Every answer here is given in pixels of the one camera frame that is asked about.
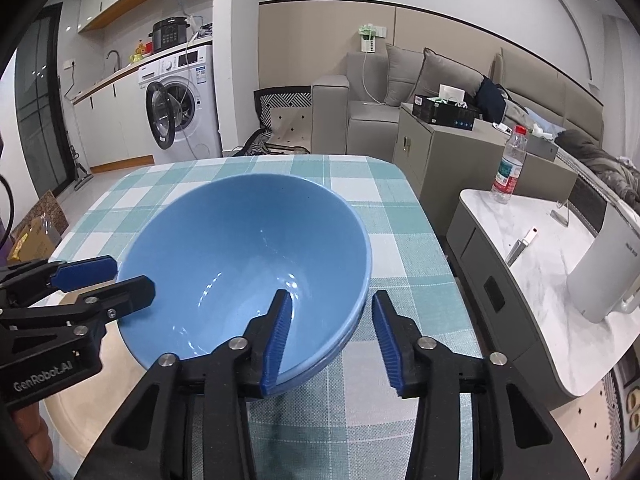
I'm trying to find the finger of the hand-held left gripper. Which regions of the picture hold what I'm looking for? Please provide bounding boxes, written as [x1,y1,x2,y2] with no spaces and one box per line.
[20,255,118,303]
[50,275,157,331]

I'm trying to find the black pressure cooker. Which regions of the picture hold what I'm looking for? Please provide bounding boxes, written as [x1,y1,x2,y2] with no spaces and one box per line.
[151,17,187,53]

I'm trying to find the black box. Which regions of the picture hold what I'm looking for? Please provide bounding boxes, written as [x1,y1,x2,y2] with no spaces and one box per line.
[412,94,478,130]

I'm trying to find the clear water bottle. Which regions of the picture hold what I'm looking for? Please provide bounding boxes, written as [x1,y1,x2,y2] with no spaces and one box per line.
[491,125,529,205]

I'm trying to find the teal checked tablecloth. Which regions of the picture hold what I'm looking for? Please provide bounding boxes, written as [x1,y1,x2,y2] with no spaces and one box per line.
[7,154,488,480]

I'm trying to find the marble side table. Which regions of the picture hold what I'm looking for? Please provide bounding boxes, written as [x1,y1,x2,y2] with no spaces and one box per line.
[446,188,640,413]

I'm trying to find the dark glass door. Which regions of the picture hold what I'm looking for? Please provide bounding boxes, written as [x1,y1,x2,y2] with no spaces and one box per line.
[14,2,71,193]

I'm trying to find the beige cabinet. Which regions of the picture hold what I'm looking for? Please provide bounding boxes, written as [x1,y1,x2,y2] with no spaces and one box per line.
[392,102,591,236]

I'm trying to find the clear acrylic stand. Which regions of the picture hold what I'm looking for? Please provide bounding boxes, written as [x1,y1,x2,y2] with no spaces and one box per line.
[550,199,573,228]

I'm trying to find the cardboard box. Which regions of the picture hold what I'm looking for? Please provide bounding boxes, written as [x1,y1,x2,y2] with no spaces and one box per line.
[7,190,68,263]

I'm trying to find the person's left hand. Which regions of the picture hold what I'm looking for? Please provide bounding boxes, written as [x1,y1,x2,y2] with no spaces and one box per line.
[12,400,53,471]

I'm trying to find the floor mop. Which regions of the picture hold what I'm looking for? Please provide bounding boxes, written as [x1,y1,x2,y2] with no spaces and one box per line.
[65,145,93,191]

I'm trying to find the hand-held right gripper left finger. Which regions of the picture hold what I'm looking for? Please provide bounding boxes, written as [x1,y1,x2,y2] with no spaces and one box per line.
[75,289,293,480]

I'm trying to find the wall socket with charger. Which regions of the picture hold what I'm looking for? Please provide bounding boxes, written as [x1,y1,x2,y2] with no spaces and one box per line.
[357,22,388,53]

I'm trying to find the grey blanket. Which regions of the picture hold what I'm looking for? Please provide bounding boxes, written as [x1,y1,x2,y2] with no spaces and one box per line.
[555,130,640,201]

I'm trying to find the light blue bowl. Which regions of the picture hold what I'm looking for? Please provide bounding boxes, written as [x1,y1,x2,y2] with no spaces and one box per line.
[116,174,373,376]

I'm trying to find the white base cabinets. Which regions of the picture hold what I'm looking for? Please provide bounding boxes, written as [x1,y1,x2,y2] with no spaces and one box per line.
[72,82,153,171]

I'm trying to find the white tabletop appliance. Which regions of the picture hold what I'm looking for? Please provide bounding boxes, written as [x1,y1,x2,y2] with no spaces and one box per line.
[566,200,640,324]

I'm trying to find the black cable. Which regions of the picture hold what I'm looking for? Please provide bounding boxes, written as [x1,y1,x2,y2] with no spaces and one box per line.
[0,175,16,261]

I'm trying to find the black garment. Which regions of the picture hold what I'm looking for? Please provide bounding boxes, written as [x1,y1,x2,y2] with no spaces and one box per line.
[475,76,508,123]

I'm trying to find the white pen-shaped tool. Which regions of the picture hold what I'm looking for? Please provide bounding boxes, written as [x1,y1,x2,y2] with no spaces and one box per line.
[505,227,538,266]

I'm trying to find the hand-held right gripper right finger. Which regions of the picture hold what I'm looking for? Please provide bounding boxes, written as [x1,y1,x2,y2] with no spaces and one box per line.
[371,290,591,480]

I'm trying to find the grey sofa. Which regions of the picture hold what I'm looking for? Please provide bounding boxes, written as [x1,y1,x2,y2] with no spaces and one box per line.
[311,47,640,201]

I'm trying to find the white washing machine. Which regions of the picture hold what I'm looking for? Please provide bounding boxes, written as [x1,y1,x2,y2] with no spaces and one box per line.
[137,44,222,165]

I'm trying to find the black white patterned bag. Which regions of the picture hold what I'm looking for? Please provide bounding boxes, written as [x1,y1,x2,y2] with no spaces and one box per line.
[243,86,315,157]

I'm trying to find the cream plate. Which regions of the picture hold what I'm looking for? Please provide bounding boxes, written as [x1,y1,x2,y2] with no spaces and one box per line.
[40,310,161,466]

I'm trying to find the grey cushion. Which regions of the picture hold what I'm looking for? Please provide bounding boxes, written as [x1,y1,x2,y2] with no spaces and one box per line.
[414,48,486,106]
[385,43,426,107]

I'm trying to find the patterned floor rug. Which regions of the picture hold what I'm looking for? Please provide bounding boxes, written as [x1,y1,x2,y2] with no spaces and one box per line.
[600,350,640,466]

